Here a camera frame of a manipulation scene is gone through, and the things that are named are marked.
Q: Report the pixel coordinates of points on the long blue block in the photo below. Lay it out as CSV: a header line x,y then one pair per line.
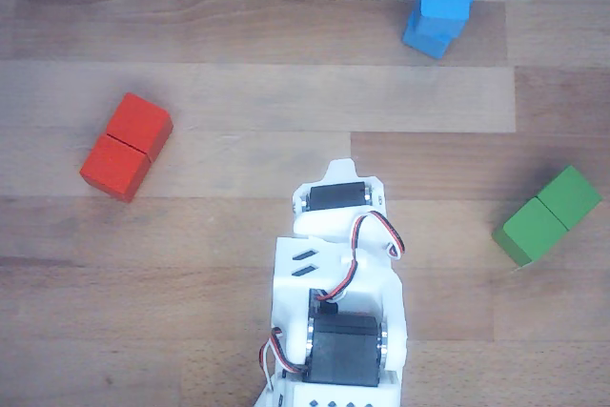
x,y
429,47

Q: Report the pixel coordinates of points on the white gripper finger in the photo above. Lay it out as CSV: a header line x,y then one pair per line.
x,y
341,168

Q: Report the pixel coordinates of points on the long green block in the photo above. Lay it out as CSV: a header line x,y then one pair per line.
x,y
538,226

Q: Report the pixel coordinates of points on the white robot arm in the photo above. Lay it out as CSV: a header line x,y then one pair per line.
x,y
372,292

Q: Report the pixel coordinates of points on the long red block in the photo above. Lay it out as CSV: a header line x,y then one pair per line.
x,y
124,154

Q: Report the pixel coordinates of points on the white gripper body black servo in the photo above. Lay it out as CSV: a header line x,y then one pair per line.
x,y
335,198

